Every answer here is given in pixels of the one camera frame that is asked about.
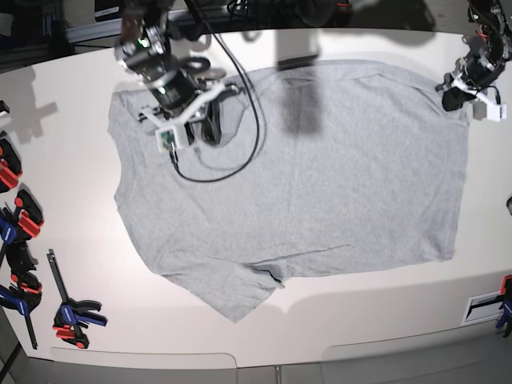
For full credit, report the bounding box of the red black clamp upper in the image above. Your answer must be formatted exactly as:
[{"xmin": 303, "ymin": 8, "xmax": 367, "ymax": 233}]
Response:
[{"xmin": 1, "ymin": 138, "xmax": 22, "ymax": 193}]

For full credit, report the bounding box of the blue clamp at right edge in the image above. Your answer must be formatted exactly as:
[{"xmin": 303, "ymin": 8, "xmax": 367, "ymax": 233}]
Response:
[{"xmin": 495, "ymin": 275, "xmax": 512, "ymax": 338}]

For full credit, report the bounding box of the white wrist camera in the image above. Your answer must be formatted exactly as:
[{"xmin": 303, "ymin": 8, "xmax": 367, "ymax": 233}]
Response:
[
  {"xmin": 486, "ymin": 103, "xmax": 507, "ymax": 122},
  {"xmin": 154, "ymin": 124, "xmax": 190, "ymax": 153}
]

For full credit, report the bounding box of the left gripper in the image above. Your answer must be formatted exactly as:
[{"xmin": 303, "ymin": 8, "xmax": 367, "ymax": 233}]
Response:
[{"xmin": 435, "ymin": 58, "xmax": 502, "ymax": 119}]

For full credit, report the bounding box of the blue clamp at edge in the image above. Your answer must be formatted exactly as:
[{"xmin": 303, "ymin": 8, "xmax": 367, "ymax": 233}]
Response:
[
  {"xmin": 1, "ymin": 205, "xmax": 38, "ymax": 349},
  {"xmin": 495, "ymin": 275, "xmax": 512, "ymax": 338}
]

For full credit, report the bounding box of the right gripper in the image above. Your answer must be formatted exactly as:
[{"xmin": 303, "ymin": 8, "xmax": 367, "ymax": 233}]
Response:
[{"xmin": 138, "ymin": 82, "xmax": 240, "ymax": 145}]

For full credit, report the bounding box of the grey T-shirt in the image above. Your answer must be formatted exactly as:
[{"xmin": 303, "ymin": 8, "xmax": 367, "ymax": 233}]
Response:
[{"xmin": 108, "ymin": 61, "xmax": 469, "ymax": 322}]

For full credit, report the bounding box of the blue black bar clamp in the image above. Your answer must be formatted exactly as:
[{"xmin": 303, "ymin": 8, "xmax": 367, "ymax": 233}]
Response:
[{"xmin": 46, "ymin": 249, "xmax": 108, "ymax": 350}]

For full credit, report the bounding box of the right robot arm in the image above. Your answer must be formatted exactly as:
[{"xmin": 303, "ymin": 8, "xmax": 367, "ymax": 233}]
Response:
[{"xmin": 114, "ymin": 1, "xmax": 240, "ymax": 152}]

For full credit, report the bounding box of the red black clamp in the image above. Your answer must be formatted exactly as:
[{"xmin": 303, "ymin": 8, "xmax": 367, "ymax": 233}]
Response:
[
  {"xmin": 14, "ymin": 189, "xmax": 44, "ymax": 238},
  {"xmin": 1, "ymin": 138, "xmax": 22, "ymax": 193}
]

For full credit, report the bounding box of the blue clamp at left edge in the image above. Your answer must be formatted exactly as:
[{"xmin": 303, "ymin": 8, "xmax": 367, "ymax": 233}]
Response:
[{"xmin": 1, "ymin": 205, "xmax": 38, "ymax": 349}]

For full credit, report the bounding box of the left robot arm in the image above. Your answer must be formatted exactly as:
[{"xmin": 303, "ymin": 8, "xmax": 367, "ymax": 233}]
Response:
[{"xmin": 436, "ymin": 1, "xmax": 511, "ymax": 122}]

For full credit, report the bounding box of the blue clamp lower left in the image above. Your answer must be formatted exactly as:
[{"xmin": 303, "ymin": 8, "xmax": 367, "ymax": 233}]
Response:
[{"xmin": 0, "ymin": 242, "xmax": 43, "ymax": 321}]

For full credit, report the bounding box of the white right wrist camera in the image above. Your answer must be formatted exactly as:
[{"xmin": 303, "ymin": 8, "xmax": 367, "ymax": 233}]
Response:
[{"xmin": 154, "ymin": 124, "xmax": 190, "ymax": 153}]

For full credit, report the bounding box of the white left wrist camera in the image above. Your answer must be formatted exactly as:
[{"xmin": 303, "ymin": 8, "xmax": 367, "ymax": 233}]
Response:
[{"xmin": 486, "ymin": 103, "xmax": 507, "ymax": 122}]

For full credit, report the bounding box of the red black clamp middle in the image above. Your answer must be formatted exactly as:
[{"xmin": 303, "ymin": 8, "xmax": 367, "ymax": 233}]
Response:
[{"xmin": 14, "ymin": 189, "xmax": 44, "ymax": 238}]

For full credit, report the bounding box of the black camera cable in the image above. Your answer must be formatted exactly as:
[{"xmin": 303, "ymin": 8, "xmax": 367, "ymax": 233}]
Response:
[{"xmin": 167, "ymin": 0, "xmax": 266, "ymax": 184}]

